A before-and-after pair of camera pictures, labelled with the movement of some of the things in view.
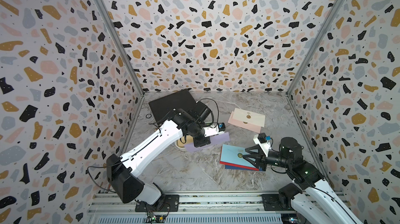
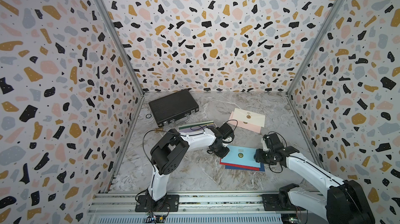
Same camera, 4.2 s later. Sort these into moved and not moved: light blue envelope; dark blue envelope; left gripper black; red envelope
Moved: left gripper black
Not moved: light blue envelope; dark blue envelope; red envelope
